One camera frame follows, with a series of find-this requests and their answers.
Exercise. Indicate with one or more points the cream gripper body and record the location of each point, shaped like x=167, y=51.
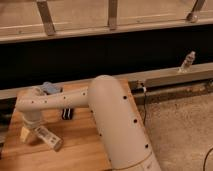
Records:
x=27, y=136

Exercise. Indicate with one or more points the white plastic bottle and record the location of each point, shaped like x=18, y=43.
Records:
x=53, y=141

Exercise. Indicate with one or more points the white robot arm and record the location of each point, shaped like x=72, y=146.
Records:
x=122, y=133

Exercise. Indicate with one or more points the clear bottle on ledge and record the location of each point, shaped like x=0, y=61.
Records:
x=188, y=61

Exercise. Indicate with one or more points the black striped sponge block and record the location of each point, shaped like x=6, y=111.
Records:
x=67, y=114

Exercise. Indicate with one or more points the blue cloth on cup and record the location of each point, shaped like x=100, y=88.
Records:
x=49, y=88

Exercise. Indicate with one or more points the wooden table board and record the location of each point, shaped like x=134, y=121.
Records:
x=82, y=149

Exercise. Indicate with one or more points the left metal railing post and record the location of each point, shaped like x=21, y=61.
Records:
x=46, y=17

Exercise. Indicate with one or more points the metal railing post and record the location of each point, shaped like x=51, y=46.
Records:
x=46, y=17
x=192, y=17
x=112, y=14

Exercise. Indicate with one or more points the middle metal railing post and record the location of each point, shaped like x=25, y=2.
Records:
x=112, y=14

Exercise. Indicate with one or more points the right metal railing post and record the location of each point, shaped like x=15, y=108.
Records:
x=192, y=17

